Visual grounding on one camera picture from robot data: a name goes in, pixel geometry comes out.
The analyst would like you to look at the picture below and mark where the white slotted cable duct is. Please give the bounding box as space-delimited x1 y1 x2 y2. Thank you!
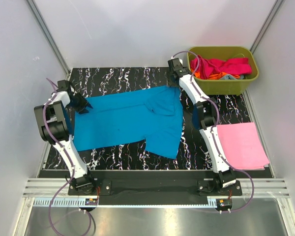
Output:
33 197 217 208

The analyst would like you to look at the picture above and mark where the grey t shirt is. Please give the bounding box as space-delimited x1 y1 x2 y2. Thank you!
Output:
220 74 244 81

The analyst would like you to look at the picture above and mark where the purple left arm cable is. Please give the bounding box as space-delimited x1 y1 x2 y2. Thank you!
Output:
43 78 95 235

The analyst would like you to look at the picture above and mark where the magenta t shirt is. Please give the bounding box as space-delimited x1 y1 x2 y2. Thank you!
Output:
190 55 252 79

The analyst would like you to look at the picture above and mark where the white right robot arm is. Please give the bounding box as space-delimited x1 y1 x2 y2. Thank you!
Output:
167 58 236 195

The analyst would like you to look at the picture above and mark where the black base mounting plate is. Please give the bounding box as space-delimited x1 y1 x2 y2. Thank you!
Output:
38 169 272 206

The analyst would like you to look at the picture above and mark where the blue t shirt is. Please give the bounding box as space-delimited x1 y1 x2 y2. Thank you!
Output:
73 86 183 159

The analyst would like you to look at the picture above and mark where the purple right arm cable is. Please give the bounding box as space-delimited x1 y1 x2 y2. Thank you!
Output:
172 50 255 214

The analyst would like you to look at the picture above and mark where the orange t shirt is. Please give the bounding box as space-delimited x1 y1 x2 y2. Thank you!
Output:
195 72 228 80

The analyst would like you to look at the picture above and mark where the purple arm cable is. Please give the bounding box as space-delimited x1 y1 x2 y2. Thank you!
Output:
43 78 95 235
172 50 255 214

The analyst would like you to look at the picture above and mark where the black marble pattern mat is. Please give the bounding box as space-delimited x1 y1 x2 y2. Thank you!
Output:
46 67 264 171

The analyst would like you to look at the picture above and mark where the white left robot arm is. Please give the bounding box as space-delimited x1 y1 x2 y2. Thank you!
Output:
34 80 96 195

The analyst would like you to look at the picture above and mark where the folded pink t shirt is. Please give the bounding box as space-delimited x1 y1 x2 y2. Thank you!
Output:
217 122 269 170

